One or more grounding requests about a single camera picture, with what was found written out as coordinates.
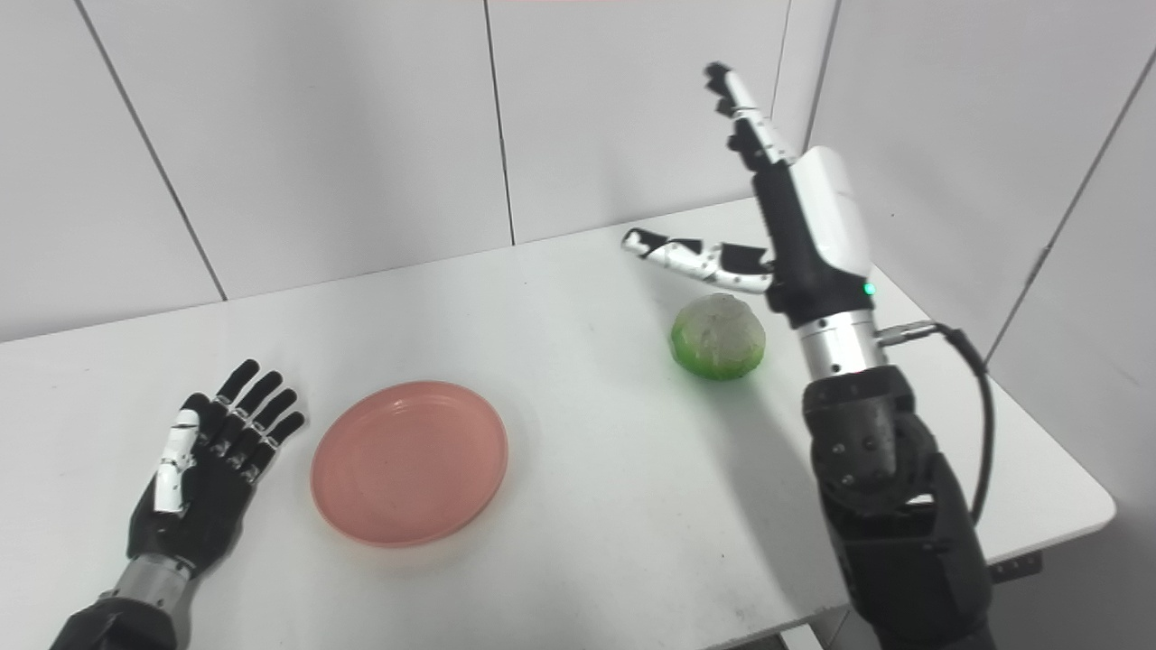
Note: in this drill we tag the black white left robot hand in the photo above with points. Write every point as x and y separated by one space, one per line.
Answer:
203 501

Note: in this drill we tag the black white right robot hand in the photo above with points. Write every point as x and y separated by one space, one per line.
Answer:
813 235

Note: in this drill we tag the green white cabbage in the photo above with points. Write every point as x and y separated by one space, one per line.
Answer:
718 338

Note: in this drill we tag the pink round plate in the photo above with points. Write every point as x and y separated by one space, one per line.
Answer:
408 462

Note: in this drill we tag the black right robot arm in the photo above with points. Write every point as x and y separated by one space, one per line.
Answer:
894 515

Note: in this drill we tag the black table frame bracket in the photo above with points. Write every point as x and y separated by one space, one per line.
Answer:
1016 567

